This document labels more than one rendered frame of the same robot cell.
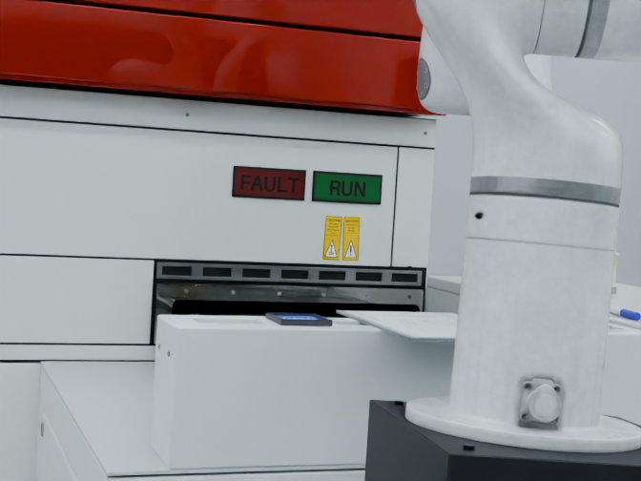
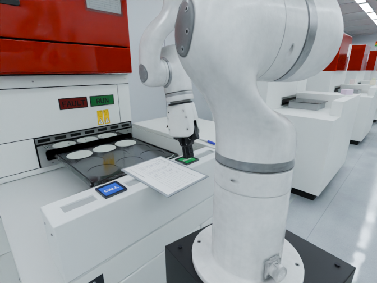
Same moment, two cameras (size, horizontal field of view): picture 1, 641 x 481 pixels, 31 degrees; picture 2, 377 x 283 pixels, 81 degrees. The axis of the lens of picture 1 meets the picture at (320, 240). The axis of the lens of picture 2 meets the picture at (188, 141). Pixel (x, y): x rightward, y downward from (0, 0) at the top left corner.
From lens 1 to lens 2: 0.69 m
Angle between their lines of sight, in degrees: 29
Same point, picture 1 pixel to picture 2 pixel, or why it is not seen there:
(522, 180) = (265, 165)
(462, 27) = (233, 74)
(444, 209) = not seen: hidden behind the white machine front
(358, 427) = (144, 223)
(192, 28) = (24, 45)
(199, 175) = (44, 104)
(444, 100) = (153, 82)
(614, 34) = (301, 72)
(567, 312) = (283, 223)
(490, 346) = (247, 247)
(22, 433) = not seen: outside the picture
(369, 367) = (145, 201)
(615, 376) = not seen: hidden behind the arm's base
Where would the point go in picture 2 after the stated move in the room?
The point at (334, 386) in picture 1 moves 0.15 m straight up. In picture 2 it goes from (133, 214) to (128, 158)
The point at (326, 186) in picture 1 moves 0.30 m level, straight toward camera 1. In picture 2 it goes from (95, 100) to (101, 111)
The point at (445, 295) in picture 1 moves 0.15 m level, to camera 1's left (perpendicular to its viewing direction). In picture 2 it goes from (139, 129) to (110, 133)
